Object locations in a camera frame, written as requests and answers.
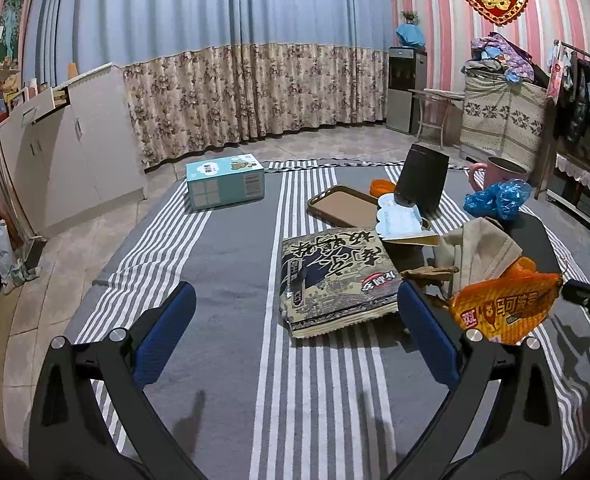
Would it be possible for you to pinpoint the orange snack bag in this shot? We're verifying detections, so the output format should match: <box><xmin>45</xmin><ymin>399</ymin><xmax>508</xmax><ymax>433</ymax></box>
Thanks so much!
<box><xmin>449</xmin><ymin>257</ymin><xmax>563</xmax><ymax>344</ymax></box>

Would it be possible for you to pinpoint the beige cloth rag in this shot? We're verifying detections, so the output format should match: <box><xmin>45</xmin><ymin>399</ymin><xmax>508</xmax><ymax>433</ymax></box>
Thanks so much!
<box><xmin>434</xmin><ymin>218</ymin><xmax>523</xmax><ymax>298</ymax></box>

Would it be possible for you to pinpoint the patterned snack package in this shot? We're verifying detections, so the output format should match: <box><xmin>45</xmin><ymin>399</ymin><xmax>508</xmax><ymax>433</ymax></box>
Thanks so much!
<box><xmin>280</xmin><ymin>228</ymin><xmax>401</xmax><ymax>339</ymax></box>

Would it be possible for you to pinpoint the black woven cup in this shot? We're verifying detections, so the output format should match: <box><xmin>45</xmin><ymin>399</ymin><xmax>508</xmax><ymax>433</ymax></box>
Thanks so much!
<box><xmin>394</xmin><ymin>143</ymin><xmax>449</xmax><ymax>217</ymax></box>

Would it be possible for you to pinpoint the black flat case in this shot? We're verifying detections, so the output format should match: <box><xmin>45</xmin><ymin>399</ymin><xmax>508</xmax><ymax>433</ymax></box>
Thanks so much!
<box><xmin>511</xmin><ymin>212</ymin><xmax>562</xmax><ymax>274</ymax></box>

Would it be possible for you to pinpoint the grey striped table cloth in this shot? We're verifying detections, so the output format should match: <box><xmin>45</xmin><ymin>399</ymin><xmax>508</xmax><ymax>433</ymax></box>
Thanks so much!
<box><xmin>64</xmin><ymin>159</ymin><xmax>590</xmax><ymax>480</ymax></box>

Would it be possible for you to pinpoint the blue crumpled plastic bag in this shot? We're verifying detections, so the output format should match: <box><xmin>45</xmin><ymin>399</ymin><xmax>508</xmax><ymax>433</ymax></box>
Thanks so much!
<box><xmin>463</xmin><ymin>179</ymin><xmax>531</xmax><ymax>221</ymax></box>

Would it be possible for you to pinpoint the low tv bench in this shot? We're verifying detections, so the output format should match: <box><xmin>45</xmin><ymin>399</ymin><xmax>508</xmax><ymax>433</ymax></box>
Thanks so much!
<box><xmin>546</xmin><ymin>154</ymin><xmax>590</xmax><ymax>229</ymax></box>

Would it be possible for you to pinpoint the white paper booklet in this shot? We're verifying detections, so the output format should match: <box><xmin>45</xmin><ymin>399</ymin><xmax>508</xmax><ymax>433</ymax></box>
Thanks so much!
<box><xmin>375</xmin><ymin>193</ymin><xmax>440</xmax><ymax>246</ymax></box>

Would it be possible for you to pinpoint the pink metal mug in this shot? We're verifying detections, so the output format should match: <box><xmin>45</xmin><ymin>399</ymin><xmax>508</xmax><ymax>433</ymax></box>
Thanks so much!
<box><xmin>468</xmin><ymin>156</ymin><xmax>529</xmax><ymax>192</ymax></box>

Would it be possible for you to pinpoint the white low cabinet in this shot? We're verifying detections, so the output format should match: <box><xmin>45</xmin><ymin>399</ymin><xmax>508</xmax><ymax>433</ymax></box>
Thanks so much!
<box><xmin>0</xmin><ymin>63</ymin><xmax>148</xmax><ymax>238</ymax></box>

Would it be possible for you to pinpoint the orange plastic lid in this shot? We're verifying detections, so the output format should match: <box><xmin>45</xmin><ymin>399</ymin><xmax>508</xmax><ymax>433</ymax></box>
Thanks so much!
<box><xmin>369</xmin><ymin>179</ymin><xmax>396</xmax><ymax>198</ymax></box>

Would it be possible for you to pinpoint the brown rectangular tray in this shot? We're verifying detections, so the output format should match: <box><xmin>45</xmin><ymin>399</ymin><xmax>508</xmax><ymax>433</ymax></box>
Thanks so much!
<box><xmin>307</xmin><ymin>185</ymin><xmax>379</xmax><ymax>229</ymax></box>

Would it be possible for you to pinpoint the teal tissue box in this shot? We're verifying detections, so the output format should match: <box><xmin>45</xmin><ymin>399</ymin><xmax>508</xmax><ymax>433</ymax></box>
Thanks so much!
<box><xmin>185</xmin><ymin>154</ymin><xmax>265</xmax><ymax>210</ymax></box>

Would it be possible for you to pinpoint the cloth covered cabinet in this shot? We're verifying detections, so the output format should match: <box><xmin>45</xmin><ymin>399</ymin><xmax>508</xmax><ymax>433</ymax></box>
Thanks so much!
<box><xmin>460</xmin><ymin>70</ymin><xmax>546</xmax><ymax>171</ymax></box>

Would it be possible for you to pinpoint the small folding table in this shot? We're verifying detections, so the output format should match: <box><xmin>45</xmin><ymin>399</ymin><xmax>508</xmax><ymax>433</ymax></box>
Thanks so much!
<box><xmin>410</xmin><ymin>88</ymin><xmax>465</xmax><ymax>148</ymax></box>

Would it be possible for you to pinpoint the clothes rack with garments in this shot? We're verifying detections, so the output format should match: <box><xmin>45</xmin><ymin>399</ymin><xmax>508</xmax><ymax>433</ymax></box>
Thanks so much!
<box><xmin>548</xmin><ymin>40</ymin><xmax>590</xmax><ymax>166</ymax></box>

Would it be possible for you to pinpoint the pile of folded clothes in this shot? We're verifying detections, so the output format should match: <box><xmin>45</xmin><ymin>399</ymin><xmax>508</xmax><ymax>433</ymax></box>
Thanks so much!
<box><xmin>461</xmin><ymin>32</ymin><xmax>534</xmax><ymax>82</ymax></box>

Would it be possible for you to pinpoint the grey water dispenser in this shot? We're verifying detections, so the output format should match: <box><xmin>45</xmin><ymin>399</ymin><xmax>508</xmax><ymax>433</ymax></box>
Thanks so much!
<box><xmin>386</xmin><ymin>47</ymin><xmax>427</xmax><ymax>134</ymax></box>

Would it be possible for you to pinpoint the blue floral curtain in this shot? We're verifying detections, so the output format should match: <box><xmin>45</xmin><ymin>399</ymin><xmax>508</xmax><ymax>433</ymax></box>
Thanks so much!
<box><xmin>23</xmin><ymin>0</ymin><xmax>393</xmax><ymax>168</ymax></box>

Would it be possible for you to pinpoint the blue bag on dispenser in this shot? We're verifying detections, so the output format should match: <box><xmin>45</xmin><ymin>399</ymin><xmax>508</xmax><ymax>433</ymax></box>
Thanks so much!
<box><xmin>396</xmin><ymin>23</ymin><xmax>426</xmax><ymax>51</ymax></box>

